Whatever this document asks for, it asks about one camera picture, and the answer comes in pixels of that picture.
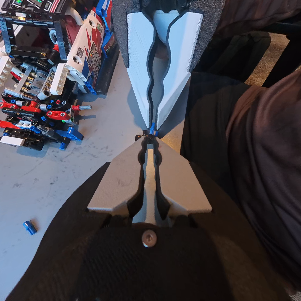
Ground grey desk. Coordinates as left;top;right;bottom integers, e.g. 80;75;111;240
0;53;191;300

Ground brick model race car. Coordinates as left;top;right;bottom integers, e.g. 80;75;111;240
0;0;120;151

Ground black angled brick beam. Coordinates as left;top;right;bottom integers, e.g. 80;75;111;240
135;134;156;145

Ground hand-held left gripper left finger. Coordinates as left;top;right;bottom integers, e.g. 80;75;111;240
87;136;145;218

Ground person's right hand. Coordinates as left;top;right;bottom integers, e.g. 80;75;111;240
154;45;168;58

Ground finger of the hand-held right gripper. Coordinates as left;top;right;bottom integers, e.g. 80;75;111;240
156;11;203;130
127;11;157;128

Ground person's black trousers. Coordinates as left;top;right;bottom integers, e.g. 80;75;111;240
181;32;271;193

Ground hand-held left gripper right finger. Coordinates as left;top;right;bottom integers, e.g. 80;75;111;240
154;137;213;221

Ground person's right forearm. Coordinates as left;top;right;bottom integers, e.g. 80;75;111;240
216;0;301;38

